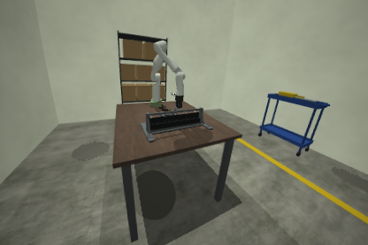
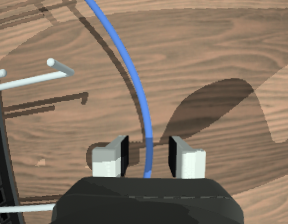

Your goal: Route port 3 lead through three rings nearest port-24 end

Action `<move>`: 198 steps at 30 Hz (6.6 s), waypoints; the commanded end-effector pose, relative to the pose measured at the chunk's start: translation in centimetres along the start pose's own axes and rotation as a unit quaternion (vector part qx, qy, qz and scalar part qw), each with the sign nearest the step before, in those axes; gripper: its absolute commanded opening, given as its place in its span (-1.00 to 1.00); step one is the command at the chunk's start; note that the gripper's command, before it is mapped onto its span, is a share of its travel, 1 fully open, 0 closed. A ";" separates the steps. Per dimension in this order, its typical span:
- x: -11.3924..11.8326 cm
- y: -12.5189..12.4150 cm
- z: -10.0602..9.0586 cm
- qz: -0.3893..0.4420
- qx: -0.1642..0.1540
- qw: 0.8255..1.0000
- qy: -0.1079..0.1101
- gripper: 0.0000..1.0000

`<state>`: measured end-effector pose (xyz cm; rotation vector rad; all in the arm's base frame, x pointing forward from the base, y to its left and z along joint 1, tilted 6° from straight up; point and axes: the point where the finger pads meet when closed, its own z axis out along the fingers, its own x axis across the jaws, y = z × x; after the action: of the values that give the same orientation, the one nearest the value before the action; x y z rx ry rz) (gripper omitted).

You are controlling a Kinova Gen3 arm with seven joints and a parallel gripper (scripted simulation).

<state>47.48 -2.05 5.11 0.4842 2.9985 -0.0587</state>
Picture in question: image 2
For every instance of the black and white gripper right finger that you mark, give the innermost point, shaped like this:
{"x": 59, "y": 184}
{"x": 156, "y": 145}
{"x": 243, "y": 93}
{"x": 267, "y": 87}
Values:
{"x": 184, "y": 161}

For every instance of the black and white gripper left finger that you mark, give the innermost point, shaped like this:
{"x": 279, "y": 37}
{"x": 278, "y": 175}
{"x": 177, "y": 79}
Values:
{"x": 112, "y": 160}

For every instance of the blue cable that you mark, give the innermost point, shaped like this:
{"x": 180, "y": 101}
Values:
{"x": 136, "y": 81}

